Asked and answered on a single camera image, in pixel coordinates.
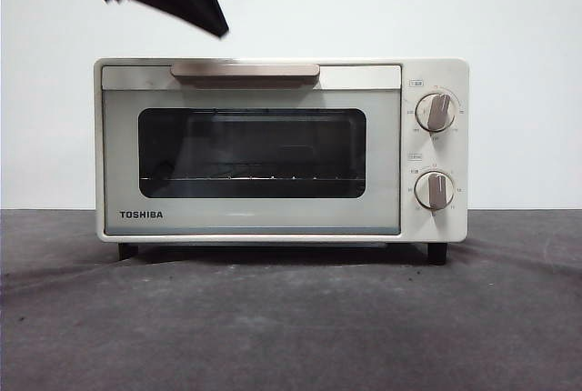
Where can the beige oven knob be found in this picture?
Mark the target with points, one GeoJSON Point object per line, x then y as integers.
{"type": "Point", "coordinates": [434, 191]}
{"type": "Point", "coordinates": [435, 113]}

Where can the cream toaster oven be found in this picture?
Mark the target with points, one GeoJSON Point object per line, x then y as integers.
{"type": "Point", "coordinates": [436, 150]}

